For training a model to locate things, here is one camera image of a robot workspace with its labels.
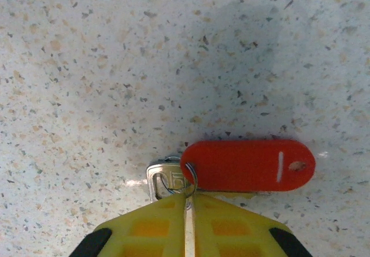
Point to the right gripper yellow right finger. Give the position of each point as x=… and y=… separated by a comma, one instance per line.
x=231, y=231

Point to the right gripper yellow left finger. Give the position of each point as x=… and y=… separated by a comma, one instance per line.
x=144, y=231

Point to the silver key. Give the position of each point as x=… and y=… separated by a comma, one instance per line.
x=153, y=176

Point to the red plastic key tag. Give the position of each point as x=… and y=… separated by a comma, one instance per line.
x=237, y=164

